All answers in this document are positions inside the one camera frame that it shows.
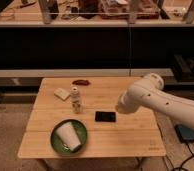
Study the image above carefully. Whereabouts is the small clear plastic bottle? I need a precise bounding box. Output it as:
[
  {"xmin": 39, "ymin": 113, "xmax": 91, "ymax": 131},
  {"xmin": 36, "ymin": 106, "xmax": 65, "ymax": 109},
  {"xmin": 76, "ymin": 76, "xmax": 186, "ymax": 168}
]
[{"xmin": 71, "ymin": 87, "xmax": 82, "ymax": 113}]

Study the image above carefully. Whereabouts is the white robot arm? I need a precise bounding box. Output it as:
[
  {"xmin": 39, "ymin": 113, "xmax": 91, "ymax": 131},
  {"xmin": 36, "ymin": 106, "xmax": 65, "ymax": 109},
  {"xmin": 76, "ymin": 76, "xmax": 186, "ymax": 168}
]
[{"xmin": 116, "ymin": 73, "xmax": 194, "ymax": 129}]

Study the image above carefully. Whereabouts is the wooden folding table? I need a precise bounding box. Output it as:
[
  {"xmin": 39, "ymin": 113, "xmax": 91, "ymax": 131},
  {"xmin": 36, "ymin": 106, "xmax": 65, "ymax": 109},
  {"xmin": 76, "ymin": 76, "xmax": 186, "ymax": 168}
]
[{"xmin": 18, "ymin": 77, "xmax": 166, "ymax": 160}]

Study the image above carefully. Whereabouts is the dark red elongated object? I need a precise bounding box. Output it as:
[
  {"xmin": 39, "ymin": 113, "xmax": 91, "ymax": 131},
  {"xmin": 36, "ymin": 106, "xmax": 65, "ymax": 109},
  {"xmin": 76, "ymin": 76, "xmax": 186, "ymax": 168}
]
[{"xmin": 72, "ymin": 79, "xmax": 90, "ymax": 85}]

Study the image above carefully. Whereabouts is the black smartphone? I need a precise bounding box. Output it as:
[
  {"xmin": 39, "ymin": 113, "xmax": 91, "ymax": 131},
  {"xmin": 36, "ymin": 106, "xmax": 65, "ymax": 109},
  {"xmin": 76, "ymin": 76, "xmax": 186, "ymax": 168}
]
[{"xmin": 95, "ymin": 111, "xmax": 116, "ymax": 122}]

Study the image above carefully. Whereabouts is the beige rectangular block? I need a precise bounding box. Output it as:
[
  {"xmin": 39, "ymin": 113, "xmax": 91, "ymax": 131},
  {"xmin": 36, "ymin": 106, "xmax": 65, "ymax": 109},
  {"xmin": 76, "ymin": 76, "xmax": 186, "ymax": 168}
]
[{"xmin": 54, "ymin": 88, "xmax": 70, "ymax": 101}]

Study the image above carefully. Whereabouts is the white paper cup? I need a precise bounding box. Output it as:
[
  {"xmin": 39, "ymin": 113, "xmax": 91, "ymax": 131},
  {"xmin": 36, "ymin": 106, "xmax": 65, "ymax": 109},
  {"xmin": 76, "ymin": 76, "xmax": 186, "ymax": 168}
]
[{"xmin": 56, "ymin": 122, "xmax": 81, "ymax": 151}]

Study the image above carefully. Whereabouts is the green round plate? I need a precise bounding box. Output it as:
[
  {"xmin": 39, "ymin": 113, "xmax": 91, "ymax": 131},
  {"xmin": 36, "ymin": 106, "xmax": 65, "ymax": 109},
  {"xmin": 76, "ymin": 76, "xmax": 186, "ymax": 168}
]
[{"xmin": 50, "ymin": 119, "xmax": 87, "ymax": 156}]

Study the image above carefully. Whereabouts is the dark equipment stack right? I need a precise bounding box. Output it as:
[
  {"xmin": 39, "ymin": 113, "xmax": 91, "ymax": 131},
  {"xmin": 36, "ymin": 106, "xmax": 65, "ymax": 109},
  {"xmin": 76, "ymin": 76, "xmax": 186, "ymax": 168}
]
[{"xmin": 172, "ymin": 55, "xmax": 194, "ymax": 82}]

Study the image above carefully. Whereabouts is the blue box on floor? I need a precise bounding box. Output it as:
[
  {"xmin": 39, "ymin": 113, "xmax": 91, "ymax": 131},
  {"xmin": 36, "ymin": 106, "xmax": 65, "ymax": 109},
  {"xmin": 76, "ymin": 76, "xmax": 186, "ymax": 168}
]
[{"xmin": 174, "ymin": 124, "xmax": 194, "ymax": 143}]

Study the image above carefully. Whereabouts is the long wooden workbench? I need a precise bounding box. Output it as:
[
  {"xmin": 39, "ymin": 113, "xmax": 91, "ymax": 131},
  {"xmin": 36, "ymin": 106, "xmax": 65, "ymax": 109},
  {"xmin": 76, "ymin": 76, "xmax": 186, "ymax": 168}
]
[{"xmin": 0, "ymin": 0, "xmax": 194, "ymax": 28}]

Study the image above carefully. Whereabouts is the black floor cable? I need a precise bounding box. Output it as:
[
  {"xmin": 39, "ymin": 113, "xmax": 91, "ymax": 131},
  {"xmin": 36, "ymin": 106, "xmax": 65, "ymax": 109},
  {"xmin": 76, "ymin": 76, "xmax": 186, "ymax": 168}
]
[{"xmin": 163, "ymin": 141, "xmax": 194, "ymax": 171}]

